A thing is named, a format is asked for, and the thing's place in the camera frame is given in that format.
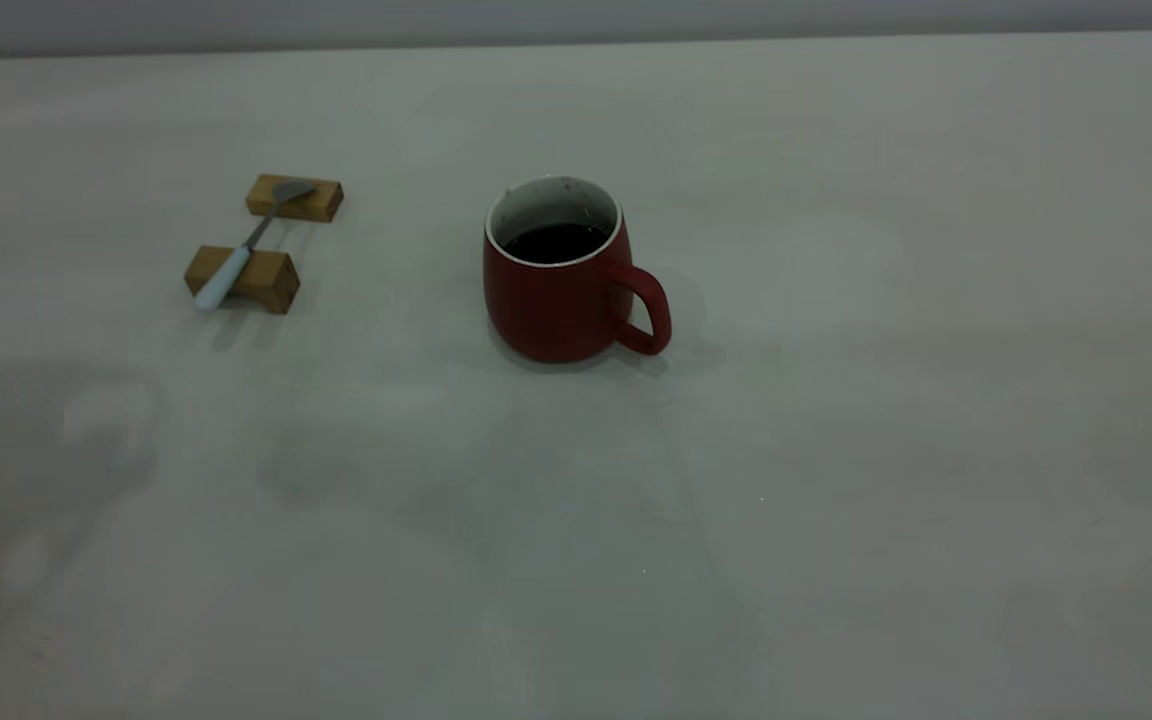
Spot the red ceramic cup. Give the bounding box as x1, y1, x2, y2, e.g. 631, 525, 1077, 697
483, 176, 674, 364

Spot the spoon with light blue handle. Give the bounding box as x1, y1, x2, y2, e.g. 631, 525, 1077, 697
194, 180, 318, 312

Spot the arched wooden block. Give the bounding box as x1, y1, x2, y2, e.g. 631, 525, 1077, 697
184, 246, 301, 315

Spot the flat wooden block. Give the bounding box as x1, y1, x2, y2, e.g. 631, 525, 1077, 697
245, 175, 345, 224

